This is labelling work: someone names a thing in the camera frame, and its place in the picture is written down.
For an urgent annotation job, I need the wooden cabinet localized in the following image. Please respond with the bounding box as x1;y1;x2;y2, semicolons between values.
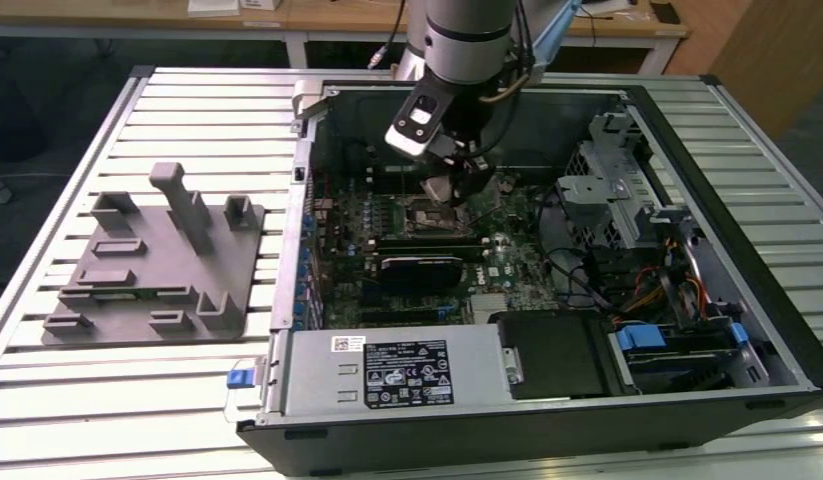
663;0;823;144

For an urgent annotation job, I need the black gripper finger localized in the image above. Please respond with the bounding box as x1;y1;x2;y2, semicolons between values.
450;172;494;209

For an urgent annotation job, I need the black RAM slot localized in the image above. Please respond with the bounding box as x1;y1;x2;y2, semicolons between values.
375;236;484;251
368;176;423;195
367;164;426;181
376;246;487;262

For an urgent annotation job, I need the black open PC case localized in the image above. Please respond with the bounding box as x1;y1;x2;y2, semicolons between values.
235;77;823;477

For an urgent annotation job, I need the CPU socket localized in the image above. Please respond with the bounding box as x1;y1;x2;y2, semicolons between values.
400;197;470;237

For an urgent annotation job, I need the metal disk bay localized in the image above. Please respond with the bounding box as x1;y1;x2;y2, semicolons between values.
607;299;774;397

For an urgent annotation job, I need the perforated metal drive cage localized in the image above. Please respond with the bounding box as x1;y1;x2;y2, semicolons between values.
554;112;661;251

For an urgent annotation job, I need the green RAM stick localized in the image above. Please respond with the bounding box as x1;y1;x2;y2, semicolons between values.
89;289;160;302

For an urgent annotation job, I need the grey power supply unit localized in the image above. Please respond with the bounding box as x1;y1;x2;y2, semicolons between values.
275;327;514;417

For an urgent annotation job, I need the silver chipset heatsink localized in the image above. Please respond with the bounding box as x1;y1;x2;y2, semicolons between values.
468;294;511;322

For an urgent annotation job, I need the white wrist camera black face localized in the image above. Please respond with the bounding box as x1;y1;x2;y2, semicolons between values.
383;92;456;161

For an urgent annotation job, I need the yellow orange wire bundle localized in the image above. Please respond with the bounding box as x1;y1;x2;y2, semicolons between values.
610;238;711;324

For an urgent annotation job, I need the white paper box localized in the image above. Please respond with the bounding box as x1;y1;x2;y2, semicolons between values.
187;0;242;16

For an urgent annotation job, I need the green motherboard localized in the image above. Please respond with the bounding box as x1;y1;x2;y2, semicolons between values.
303;167;570;329

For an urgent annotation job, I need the silver CPU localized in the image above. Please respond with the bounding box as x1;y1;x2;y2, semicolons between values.
420;174;456;202

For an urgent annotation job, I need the thin black camera cable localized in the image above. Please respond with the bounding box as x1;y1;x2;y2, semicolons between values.
450;94;520;162

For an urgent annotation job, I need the blue disk carrier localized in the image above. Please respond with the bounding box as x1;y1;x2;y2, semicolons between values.
614;323;667;355

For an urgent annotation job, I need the black cable silver plug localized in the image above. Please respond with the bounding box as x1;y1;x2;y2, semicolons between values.
367;0;412;70

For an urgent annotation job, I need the black expansion card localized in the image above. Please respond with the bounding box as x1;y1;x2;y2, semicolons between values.
375;254;467;297

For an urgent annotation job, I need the black plastic shroud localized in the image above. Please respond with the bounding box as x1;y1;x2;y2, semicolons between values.
495;309;634;401

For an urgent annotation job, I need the black cable brass connector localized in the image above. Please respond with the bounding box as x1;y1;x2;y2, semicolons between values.
478;0;540;104

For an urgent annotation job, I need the black phone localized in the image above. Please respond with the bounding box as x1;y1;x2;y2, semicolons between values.
650;1;683;25

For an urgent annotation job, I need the wooden desk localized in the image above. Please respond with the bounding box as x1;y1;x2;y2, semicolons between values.
0;0;693;76

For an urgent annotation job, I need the grey parts rack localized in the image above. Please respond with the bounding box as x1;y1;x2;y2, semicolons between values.
41;160;270;346

